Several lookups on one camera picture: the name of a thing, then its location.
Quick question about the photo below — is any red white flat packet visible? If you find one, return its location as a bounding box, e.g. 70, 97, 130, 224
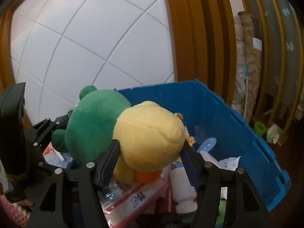
100, 177, 169, 228

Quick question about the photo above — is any pale rolled carpet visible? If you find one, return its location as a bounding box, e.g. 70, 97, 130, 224
231, 17, 247, 117

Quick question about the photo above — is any white crumpled paper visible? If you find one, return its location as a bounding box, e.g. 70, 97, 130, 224
266, 123, 283, 144

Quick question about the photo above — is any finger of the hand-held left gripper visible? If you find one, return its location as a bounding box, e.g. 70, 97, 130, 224
25, 113, 73, 148
28, 146, 80, 178

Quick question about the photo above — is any wooden slatted pillar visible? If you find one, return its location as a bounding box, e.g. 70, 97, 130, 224
164, 0, 238, 105

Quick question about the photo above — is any wooden slatted glass partition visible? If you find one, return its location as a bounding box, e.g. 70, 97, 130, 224
237, 0, 304, 148

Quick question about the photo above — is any white printed crumpled packet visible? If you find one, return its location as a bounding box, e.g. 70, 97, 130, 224
218, 156, 243, 171

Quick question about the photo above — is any white plastic bottle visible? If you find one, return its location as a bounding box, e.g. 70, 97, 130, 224
169, 167, 199, 214

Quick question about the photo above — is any brown floral rolled carpet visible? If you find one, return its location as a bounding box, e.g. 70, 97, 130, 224
237, 11, 263, 124

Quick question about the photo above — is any green plastic cup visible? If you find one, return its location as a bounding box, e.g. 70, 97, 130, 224
253, 121, 266, 137

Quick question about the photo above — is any light blue dotted spoon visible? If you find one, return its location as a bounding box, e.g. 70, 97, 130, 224
196, 136, 217, 152

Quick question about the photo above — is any green yellow duck plush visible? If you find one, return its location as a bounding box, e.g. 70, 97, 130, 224
51, 85, 186, 184

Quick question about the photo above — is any blue plastic crate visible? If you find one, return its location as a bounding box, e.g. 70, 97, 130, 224
116, 79, 291, 213

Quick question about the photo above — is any person's left forearm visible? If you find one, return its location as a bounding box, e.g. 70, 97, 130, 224
0, 193, 32, 228

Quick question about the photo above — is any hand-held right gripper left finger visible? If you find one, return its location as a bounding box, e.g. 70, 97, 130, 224
26, 139, 120, 228

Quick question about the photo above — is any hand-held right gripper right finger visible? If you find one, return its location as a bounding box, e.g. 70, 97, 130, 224
179, 142, 272, 228

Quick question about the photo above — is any wooden wall trim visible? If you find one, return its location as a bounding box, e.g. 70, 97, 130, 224
0, 2, 34, 130

